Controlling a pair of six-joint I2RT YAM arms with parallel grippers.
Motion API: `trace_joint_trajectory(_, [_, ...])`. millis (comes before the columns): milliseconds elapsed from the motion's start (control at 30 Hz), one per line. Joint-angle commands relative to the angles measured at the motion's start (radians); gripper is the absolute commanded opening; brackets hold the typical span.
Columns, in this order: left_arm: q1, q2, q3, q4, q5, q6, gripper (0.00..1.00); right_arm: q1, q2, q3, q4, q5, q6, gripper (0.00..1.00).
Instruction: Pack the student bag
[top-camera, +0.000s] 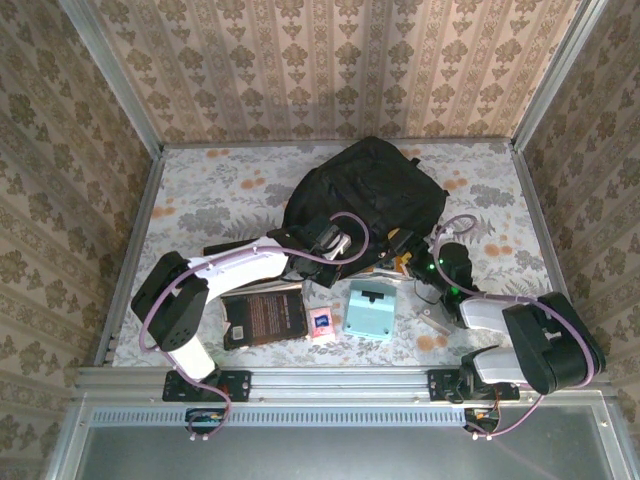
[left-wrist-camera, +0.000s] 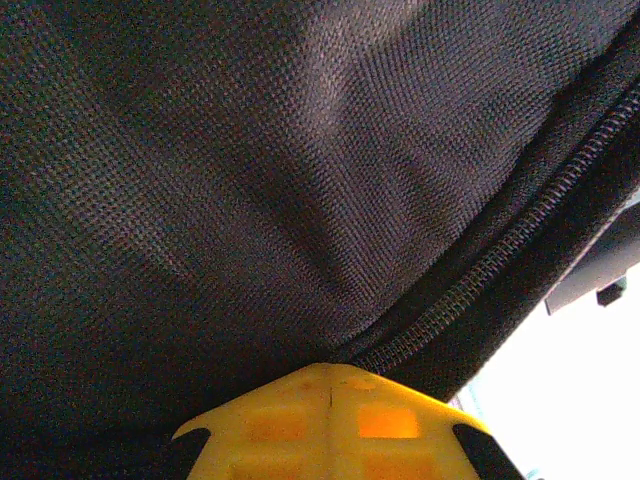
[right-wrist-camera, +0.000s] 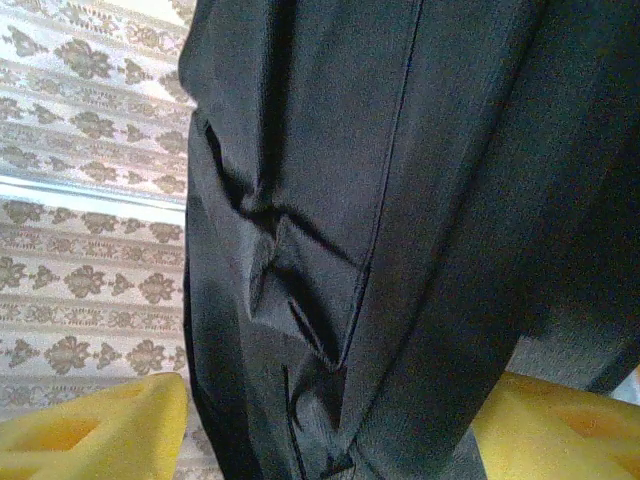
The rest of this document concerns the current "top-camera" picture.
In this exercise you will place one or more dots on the orange paperback book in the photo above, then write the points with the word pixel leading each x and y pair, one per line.
pixel 380 272

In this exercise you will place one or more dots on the metal triangular set square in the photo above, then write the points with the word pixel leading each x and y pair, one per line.
pixel 435 320

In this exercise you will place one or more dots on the pink tissue packet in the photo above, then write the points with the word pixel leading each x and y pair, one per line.
pixel 321 324

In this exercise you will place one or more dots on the black backpack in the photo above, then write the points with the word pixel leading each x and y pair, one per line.
pixel 370 185

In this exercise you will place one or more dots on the dark brown barcode book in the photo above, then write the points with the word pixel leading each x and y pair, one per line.
pixel 265 315

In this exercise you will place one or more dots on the light blue calculator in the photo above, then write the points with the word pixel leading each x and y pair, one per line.
pixel 367 320

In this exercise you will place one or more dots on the black book gold antler print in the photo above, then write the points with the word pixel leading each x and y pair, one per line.
pixel 215 249

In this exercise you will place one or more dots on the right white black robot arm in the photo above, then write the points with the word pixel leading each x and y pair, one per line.
pixel 490 312

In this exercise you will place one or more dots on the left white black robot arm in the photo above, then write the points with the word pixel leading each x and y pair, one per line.
pixel 240 267

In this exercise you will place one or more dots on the small black controller board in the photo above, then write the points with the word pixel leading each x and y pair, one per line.
pixel 482 417
pixel 205 419

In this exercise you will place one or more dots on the grey metal sheet panel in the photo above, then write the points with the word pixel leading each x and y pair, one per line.
pixel 325 455

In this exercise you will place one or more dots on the right aluminium side rail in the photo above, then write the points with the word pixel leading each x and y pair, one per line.
pixel 550 250

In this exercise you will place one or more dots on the aluminium side rail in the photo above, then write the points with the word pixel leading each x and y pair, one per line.
pixel 132 250
pixel 550 250

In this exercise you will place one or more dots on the thin aluminium wall rail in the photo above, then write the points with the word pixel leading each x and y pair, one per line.
pixel 450 142

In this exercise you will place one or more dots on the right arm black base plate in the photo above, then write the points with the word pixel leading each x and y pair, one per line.
pixel 440 385

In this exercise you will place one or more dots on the aluminium frame rail with bases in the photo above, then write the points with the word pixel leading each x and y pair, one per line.
pixel 340 382

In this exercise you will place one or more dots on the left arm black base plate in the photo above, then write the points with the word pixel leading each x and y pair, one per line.
pixel 240 385

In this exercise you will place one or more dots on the left aluminium side rail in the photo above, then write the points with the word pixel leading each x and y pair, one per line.
pixel 132 250

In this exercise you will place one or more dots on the right aluminium corner post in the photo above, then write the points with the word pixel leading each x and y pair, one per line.
pixel 557 75

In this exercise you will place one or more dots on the aluminium corner post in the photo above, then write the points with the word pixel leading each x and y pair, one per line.
pixel 112 75
pixel 557 75

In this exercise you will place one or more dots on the left aluminium corner post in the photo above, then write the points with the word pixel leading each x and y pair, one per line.
pixel 112 75

